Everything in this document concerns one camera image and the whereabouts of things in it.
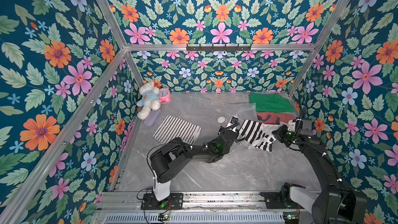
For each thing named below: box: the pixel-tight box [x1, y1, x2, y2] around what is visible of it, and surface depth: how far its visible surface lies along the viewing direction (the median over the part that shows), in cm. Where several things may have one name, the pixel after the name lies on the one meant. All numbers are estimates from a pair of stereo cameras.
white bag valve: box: [217, 116, 226, 124], surface depth 106 cm
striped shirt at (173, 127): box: [152, 115, 203, 145], surface depth 100 cm
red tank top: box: [256, 112, 296, 125], surface depth 106 cm
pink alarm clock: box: [158, 87, 171, 105], surface depth 117 cm
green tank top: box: [249, 92, 296, 113], surface depth 117 cm
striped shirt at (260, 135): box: [237, 119, 282, 152], surface depth 95 cm
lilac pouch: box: [143, 108, 162, 127], surface depth 104 cm
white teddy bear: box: [136, 81, 161, 121], surface depth 109 cm
